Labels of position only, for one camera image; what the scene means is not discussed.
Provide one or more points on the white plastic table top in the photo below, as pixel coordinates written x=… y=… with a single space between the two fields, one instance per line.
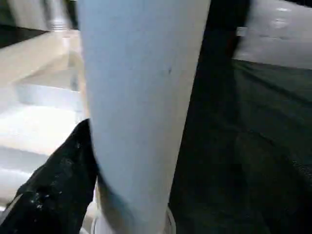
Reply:
x=39 y=112

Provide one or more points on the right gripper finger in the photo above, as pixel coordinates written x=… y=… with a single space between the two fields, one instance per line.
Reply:
x=53 y=195

